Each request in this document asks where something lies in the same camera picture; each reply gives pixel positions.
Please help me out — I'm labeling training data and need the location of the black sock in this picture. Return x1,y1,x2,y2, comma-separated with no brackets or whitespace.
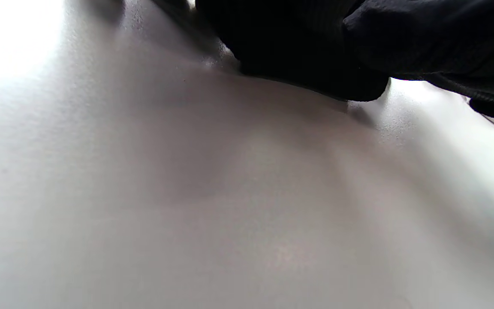
196,0,390,103

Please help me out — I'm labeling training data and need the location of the person's left hand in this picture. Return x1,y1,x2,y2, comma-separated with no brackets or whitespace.
343,0,494,121

